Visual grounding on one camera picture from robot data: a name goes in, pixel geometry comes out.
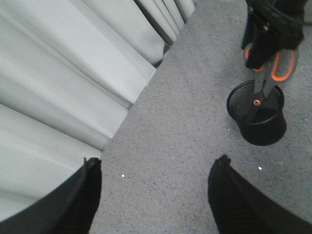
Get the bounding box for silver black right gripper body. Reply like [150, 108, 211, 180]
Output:
[246, 0, 305, 26]

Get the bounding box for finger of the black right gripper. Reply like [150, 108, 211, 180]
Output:
[241, 14, 278, 69]
[278, 23, 304, 50]

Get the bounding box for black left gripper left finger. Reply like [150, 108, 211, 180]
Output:
[0, 158, 102, 234]

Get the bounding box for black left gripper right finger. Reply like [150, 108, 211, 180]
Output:
[208, 155, 312, 234]

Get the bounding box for grey orange handled scissors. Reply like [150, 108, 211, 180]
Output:
[243, 49, 299, 123]

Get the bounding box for black mesh pen bucket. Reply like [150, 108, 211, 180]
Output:
[227, 80, 287, 146]

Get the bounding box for grey pleated curtain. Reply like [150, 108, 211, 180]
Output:
[0, 0, 197, 220]

